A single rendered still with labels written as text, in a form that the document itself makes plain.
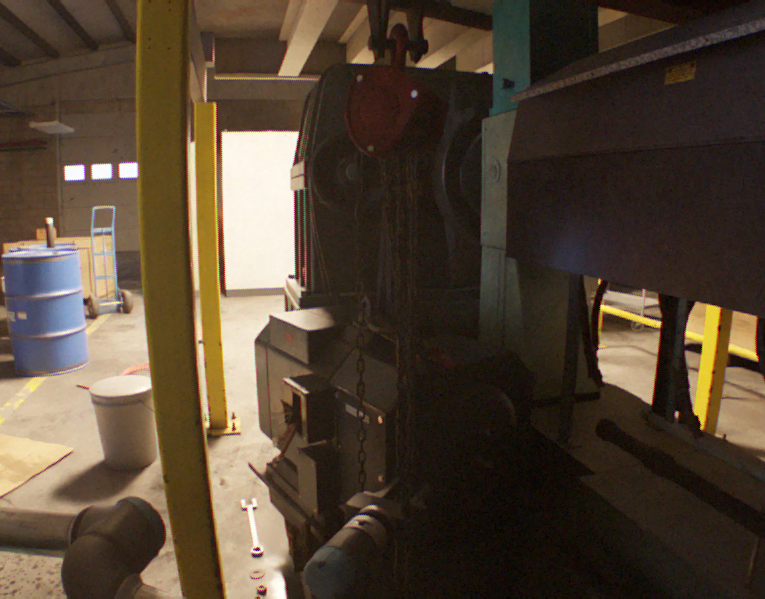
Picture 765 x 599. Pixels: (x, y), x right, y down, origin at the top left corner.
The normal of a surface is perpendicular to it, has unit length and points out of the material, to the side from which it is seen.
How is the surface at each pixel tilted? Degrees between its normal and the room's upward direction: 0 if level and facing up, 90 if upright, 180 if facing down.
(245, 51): 90
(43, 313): 90
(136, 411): 93
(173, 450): 90
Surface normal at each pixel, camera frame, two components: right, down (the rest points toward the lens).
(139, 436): 0.80, 0.15
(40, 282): 0.54, 0.15
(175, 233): 0.26, 0.17
